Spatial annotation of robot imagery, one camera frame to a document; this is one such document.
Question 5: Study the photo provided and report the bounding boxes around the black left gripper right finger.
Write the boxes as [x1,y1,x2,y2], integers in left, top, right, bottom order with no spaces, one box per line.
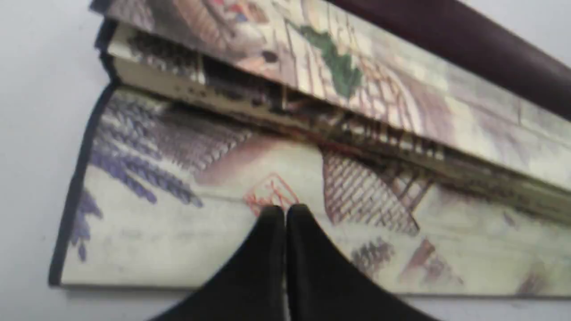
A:
[287,204,434,321]

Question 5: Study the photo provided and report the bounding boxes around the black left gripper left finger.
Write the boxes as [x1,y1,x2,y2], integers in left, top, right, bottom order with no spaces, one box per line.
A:
[154,206,286,321]

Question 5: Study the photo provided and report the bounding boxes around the painted paper folding fan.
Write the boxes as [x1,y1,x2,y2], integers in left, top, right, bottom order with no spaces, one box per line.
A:
[48,0,570,297]

